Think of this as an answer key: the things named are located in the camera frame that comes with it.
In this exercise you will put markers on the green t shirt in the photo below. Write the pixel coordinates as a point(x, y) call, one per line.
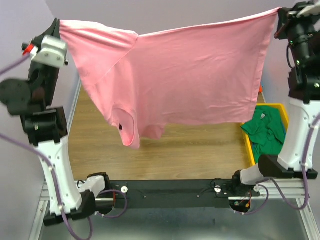
point(266, 128)

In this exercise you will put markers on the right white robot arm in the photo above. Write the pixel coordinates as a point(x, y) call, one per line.
point(297, 120)

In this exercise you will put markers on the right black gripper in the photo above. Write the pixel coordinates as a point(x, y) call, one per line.
point(282, 25)

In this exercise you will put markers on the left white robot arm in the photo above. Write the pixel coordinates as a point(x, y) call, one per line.
point(46, 127)

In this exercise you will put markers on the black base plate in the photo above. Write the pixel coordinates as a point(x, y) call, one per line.
point(174, 194)

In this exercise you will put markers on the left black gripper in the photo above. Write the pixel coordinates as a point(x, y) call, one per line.
point(54, 29)

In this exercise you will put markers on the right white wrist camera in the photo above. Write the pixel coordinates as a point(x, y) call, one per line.
point(312, 9)

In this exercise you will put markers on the blue t shirt in bin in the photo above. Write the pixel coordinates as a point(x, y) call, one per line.
point(257, 151)

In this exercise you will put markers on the yellow plastic bin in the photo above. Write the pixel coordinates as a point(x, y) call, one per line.
point(285, 122)

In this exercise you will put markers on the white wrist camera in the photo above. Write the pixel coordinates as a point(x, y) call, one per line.
point(51, 52)
point(312, 9)

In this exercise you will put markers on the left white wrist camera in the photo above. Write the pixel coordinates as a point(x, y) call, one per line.
point(51, 52)

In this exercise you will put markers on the pink t shirt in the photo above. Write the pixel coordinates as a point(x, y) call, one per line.
point(196, 75)

